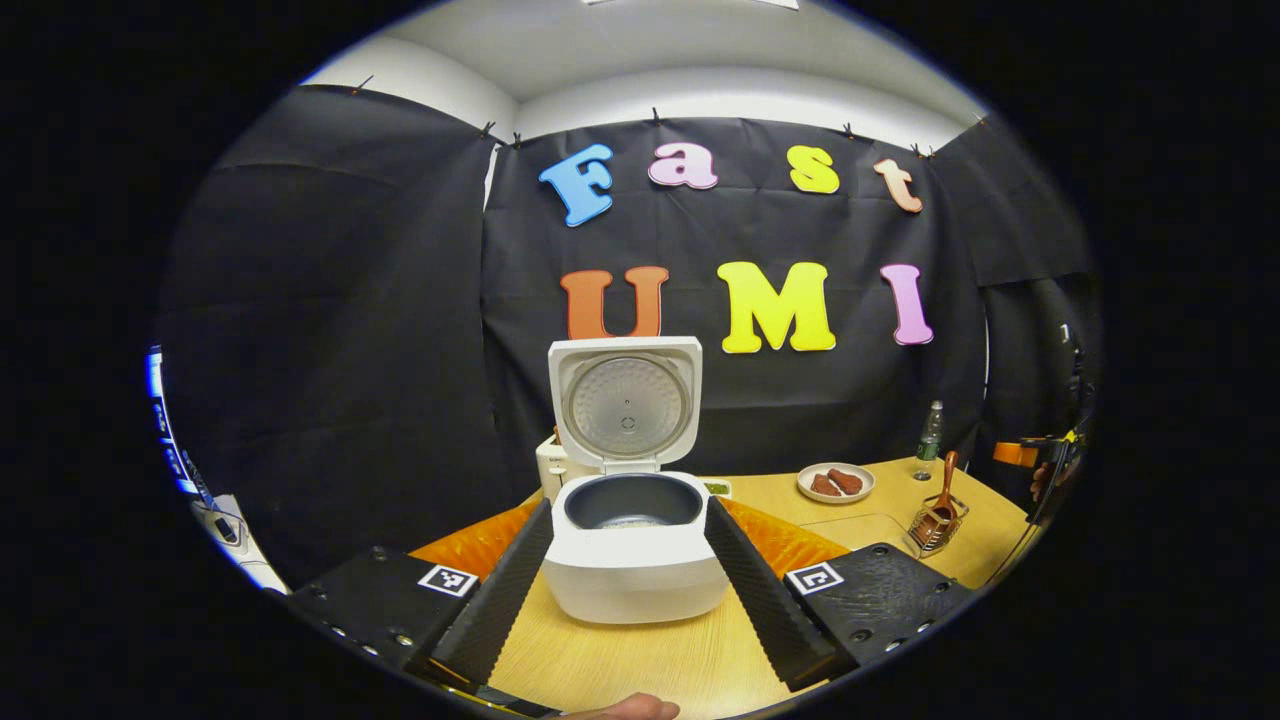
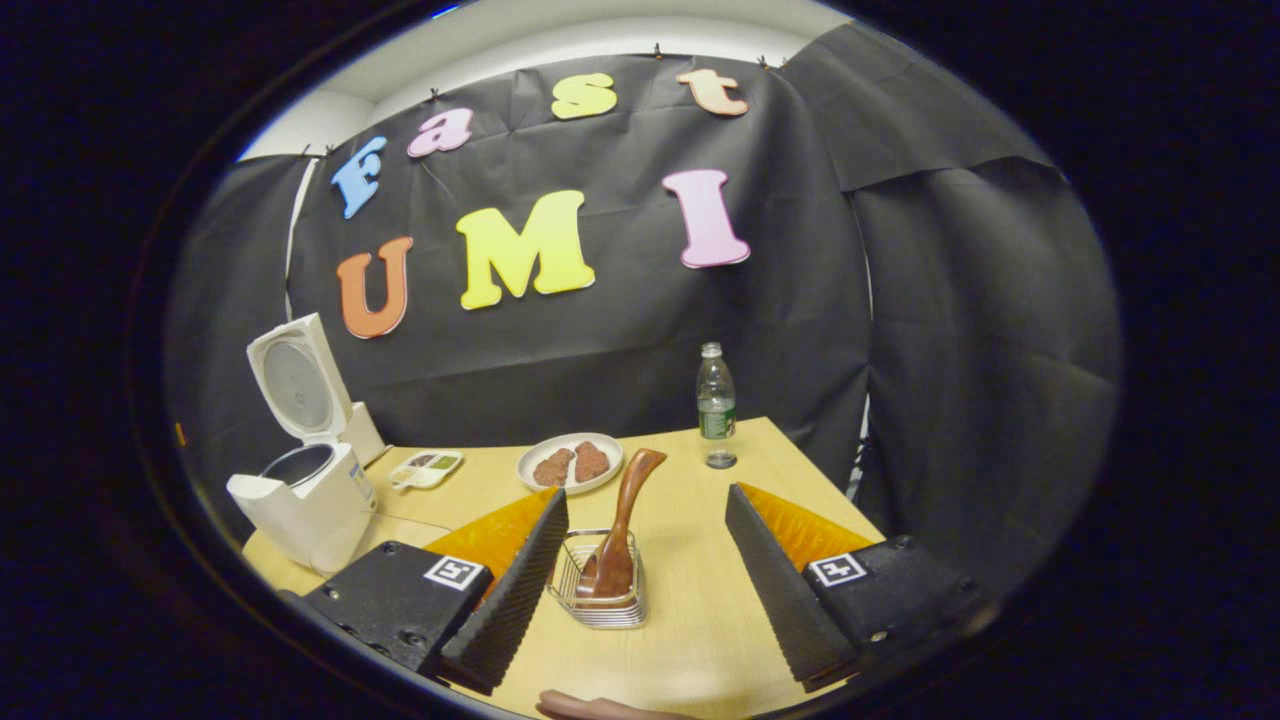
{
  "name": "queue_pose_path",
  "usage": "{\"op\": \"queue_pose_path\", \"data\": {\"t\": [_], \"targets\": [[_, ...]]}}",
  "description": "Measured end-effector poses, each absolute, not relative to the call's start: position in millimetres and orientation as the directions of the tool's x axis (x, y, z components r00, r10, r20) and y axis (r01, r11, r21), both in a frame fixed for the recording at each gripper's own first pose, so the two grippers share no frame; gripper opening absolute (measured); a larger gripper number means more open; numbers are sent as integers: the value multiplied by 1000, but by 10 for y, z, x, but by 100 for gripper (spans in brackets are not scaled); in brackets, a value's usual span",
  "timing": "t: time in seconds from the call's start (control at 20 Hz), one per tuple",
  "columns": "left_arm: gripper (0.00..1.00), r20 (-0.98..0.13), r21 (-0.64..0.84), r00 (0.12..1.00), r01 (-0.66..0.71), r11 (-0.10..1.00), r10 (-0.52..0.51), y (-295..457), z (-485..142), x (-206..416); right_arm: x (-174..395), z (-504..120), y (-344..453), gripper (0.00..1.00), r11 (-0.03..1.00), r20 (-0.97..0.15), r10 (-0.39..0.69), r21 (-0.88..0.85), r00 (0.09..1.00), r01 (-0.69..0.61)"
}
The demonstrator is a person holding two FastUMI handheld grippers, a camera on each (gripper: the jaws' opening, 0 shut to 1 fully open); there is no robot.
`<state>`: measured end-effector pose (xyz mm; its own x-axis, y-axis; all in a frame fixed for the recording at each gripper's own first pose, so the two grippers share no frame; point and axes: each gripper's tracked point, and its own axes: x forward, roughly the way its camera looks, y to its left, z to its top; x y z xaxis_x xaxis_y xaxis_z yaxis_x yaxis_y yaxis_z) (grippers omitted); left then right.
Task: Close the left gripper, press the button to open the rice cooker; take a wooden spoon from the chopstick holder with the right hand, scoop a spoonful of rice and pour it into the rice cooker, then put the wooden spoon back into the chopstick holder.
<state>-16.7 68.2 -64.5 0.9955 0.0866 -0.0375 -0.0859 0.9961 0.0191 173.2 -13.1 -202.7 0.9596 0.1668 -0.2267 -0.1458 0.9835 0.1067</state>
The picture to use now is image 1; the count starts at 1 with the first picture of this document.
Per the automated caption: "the clear green-label water bottle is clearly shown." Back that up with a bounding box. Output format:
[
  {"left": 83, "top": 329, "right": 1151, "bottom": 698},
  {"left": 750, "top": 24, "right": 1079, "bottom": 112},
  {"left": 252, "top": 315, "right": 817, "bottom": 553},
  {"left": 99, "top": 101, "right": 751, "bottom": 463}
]
[{"left": 916, "top": 400, "right": 945, "bottom": 482}]

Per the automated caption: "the white toaster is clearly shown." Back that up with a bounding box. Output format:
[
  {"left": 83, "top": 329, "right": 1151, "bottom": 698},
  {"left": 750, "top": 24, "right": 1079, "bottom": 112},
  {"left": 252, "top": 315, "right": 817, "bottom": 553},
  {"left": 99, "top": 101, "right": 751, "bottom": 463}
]
[{"left": 535, "top": 432, "right": 573, "bottom": 505}]

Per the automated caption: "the white round plate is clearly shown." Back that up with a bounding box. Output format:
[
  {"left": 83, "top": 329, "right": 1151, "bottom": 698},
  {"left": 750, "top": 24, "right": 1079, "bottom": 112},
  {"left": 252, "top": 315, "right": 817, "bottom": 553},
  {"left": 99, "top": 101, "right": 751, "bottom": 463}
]
[{"left": 797, "top": 462, "right": 877, "bottom": 504}]

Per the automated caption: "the white rice cooker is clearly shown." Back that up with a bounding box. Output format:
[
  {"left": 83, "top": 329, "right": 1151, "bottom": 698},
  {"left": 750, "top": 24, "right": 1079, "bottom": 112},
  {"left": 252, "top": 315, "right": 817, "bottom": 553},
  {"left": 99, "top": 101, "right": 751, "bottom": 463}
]
[{"left": 545, "top": 336, "right": 732, "bottom": 626}]

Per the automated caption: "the long ceiling light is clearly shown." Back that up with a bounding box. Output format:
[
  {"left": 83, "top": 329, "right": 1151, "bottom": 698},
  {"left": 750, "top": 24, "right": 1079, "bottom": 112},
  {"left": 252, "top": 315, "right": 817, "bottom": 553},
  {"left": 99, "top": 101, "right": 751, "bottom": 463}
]
[{"left": 585, "top": 0, "right": 801, "bottom": 11}]

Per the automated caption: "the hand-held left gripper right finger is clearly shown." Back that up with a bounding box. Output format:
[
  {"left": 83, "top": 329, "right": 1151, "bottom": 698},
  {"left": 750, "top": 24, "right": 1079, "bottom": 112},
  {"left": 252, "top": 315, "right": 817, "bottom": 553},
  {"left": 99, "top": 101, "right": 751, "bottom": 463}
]
[{"left": 703, "top": 495, "right": 976, "bottom": 693}]

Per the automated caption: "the brown wooden spoon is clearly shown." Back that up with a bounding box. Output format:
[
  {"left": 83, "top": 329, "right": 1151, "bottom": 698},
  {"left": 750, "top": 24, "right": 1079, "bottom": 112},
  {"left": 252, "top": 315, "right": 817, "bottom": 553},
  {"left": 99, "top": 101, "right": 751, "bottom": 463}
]
[{"left": 918, "top": 450, "right": 959, "bottom": 549}]

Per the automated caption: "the metal wire chopstick holder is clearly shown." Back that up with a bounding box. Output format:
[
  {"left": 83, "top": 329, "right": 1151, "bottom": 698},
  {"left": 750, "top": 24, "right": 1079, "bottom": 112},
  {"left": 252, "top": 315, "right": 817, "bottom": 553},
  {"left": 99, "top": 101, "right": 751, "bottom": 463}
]
[{"left": 905, "top": 493, "right": 970, "bottom": 559}]

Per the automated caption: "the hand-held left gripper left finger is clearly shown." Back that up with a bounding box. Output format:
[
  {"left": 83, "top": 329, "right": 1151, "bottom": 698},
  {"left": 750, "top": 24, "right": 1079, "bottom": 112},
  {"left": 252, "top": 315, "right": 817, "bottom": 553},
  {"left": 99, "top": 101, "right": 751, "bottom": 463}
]
[{"left": 285, "top": 497, "right": 556, "bottom": 691}]

